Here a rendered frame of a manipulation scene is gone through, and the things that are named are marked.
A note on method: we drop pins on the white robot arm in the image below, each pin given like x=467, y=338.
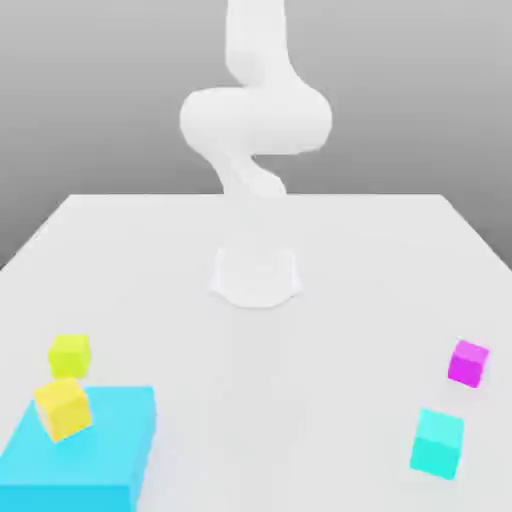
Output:
x=256, y=120

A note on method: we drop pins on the small lime green cube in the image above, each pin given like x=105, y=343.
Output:
x=68, y=356

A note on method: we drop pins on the small magenta cube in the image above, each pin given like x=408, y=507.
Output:
x=467, y=364

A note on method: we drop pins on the small yellow cube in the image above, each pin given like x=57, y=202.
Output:
x=62, y=410

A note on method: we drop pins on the small turquoise cube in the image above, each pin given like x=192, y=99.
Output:
x=436, y=444

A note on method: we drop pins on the large blue box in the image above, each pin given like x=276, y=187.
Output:
x=80, y=460

